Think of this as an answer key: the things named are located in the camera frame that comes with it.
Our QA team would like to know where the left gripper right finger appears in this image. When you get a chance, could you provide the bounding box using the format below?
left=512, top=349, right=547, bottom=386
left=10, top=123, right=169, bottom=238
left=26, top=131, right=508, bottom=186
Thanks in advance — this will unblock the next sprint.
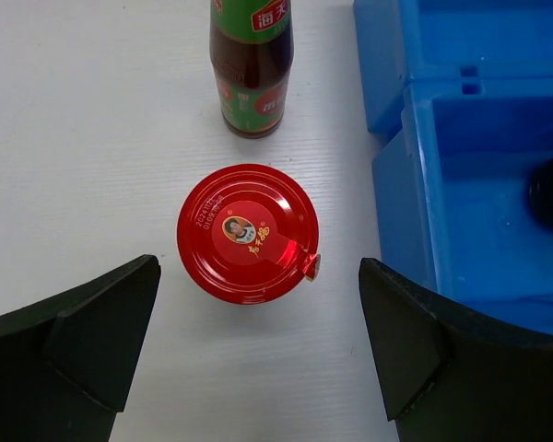
left=359, top=258, right=553, bottom=441

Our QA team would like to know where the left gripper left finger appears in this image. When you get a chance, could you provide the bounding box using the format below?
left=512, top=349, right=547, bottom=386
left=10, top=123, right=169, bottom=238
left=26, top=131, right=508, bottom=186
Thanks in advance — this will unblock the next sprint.
left=0, top=255, right=160, bottom=441

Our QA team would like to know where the tall sauce bottle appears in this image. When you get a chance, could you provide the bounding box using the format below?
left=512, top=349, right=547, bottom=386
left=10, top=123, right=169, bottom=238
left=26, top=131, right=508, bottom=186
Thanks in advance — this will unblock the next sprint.
left=209, top=0, right=294, bottom=138

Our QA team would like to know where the blue three-compartment plastic bin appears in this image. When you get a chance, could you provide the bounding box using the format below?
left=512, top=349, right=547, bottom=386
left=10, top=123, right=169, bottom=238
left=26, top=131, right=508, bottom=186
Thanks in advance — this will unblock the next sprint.
left=353, top=1, right=553, bottom=334

